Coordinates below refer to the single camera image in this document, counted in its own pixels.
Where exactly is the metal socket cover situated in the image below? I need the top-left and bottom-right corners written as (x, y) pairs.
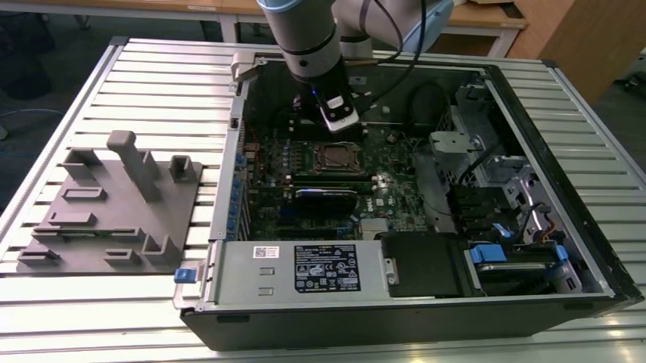
top-left (313, 141), bottom-right (366, 174)

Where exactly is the silver CPU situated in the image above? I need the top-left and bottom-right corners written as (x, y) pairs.
top-left (322, 146), bottom-right (355, 168)

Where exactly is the CPU socket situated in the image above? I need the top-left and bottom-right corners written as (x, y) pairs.
top-left (313, 140), bottom-right (367, 175)

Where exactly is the grey case latch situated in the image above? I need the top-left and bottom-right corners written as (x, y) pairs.
top-left (230, 51), bottom-right (259, 83)

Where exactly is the black graphics card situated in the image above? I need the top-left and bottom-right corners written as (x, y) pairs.
top-left (293, 188), bottom-right (362, 219)

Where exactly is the green motherboard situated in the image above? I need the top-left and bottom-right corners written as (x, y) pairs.
top-left (242, 124), bottom-right (441, 241)

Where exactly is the silver drive cage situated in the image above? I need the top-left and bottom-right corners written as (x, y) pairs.
top-left (427, 83), bottom-right (541, 190)

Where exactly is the silver chipset heatsink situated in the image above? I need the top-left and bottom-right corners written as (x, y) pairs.
top-left (359, 218), bottom-right (395, 233)

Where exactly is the grey parts rack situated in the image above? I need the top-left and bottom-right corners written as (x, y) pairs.
top-left (15, 130), bottom-right (206, 275)

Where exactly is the silver power supply unit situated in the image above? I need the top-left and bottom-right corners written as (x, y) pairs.
top-left (199, 239), bottom-right (401, 306)

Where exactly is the black plastic shroud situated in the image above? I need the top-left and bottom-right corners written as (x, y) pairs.
top-left (379, 231), bottom-right (490, 300)

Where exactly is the wooden cabinet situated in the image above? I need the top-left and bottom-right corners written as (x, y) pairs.
top-left (506, 0), bottom-right (646, 104)

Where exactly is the black PC case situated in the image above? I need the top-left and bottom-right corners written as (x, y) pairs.
top-left (171, 51), bottom-right (645, 352)

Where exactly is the black hard disk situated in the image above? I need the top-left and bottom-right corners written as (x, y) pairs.
top-left (474, 262), bottom-right (553, 297)

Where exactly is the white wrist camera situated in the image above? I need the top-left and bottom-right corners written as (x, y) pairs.
top-left (318, 92), bottom-right (362, 133)

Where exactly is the thick black cable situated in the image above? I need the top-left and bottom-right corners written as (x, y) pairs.
top-left (407, 81), bottom-right (451, 128)

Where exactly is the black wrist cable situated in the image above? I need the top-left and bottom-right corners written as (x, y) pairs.
top-left (353, 0), bottom-right (429, 113)

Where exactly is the grey ribbon cable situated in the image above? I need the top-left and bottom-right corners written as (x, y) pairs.
top-left (413, 149), bottom-right (458, 232)

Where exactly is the thin black cable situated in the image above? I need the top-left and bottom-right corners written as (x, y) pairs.
top-left (457, 138), bottom-right (503, 186)

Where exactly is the wooden desk white frame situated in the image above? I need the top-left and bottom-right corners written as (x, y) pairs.
top-left (0, 0), bottom-right (238, 43)
top-left (222, 0), bottom-right (530, 58)

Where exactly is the coloured wire bundle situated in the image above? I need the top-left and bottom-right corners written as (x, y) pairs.
top-left (533, 221), bottom-right (564, 245)

